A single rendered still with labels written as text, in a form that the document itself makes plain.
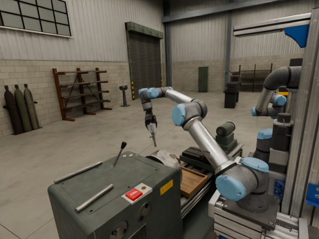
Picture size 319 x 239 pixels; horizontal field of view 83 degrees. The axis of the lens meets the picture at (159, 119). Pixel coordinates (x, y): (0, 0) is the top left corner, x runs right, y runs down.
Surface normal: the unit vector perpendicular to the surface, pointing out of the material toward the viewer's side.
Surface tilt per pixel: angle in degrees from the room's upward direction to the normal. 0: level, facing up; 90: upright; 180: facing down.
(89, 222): 0
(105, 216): 0
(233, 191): 95
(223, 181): 95
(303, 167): 90
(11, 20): 90
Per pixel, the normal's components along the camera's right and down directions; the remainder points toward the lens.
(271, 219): -0.05, -0.96
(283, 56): -0.47, 0.25
